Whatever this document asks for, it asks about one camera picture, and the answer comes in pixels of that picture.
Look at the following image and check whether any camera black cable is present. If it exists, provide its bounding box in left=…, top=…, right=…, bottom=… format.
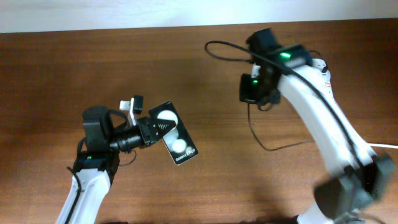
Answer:
left=63, top=136, right=86, bottom=224
left=204, top=40, right=364, bottom=175

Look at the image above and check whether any black USB charging cable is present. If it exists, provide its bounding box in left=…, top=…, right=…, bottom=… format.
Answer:
left=247, top=49, right=329, bottom=152

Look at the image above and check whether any white USB charger adapter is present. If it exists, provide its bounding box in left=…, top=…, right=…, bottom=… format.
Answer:
left=312, top=58, right=328, bottom=74

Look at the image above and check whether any left camera black cable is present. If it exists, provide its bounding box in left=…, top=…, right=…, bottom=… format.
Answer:
left=63, top=136, right=86, bottom=224

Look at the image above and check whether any black Samsung flip phone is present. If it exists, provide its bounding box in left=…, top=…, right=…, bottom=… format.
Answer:
left=149, top=101, right=198, bottom=166

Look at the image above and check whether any right camera black cable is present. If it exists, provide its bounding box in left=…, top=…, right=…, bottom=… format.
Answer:
left=204, top=40, right=364, bottom=175

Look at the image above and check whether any white power strip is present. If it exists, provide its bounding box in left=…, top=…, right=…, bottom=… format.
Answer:
left=322, top=73, right=333, bottom=96

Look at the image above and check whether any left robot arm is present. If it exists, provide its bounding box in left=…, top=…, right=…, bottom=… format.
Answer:
left=57, top=105, right=178, bottom=223

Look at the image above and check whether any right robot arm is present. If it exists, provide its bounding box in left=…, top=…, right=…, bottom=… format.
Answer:
left=239, top=29, right=396, bottom=223

